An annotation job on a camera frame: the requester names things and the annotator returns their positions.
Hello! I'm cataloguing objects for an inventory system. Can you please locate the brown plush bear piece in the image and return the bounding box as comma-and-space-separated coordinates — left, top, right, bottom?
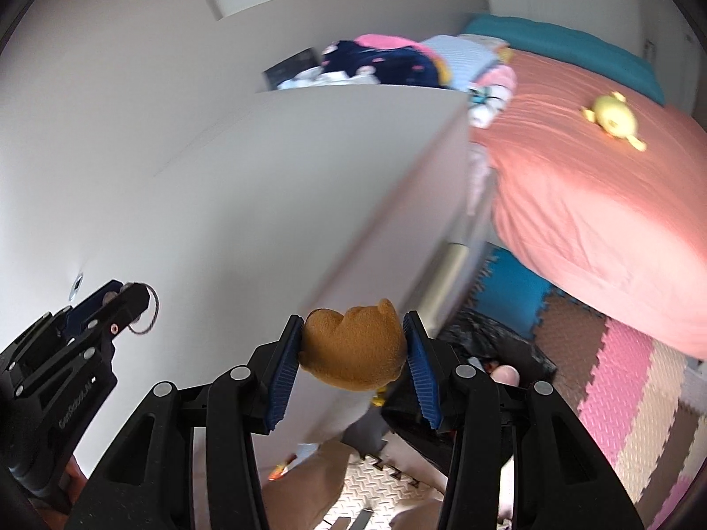
300, 299, 407, 393

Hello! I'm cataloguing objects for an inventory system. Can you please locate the pink bed sheet mattress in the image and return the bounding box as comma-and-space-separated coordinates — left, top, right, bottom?
472, 52, 706, 359

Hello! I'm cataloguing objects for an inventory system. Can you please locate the light blue folded blanket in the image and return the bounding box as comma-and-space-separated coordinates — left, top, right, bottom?
422, 34, 509, 91

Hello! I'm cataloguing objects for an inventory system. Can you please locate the black picture frame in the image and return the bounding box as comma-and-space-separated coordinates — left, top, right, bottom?
262, 48, 320, 91

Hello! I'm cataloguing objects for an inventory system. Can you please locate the teal pillow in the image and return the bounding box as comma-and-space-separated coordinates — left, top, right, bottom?
463, 15, 665, 106

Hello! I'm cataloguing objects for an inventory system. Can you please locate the colourful foam floor mat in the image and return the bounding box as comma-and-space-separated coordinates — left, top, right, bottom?
320, 244, 707, 530

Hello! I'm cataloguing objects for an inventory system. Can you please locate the navy patterned clothing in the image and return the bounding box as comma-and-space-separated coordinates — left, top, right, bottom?
321, 40, 447, 89

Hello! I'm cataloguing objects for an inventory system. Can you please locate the yellow plush duck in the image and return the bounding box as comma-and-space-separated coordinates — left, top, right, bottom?
581, 91, 647, 152

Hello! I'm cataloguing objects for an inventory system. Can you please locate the metal desk grommet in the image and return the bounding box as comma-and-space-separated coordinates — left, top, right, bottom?
68, 272, 84, 302

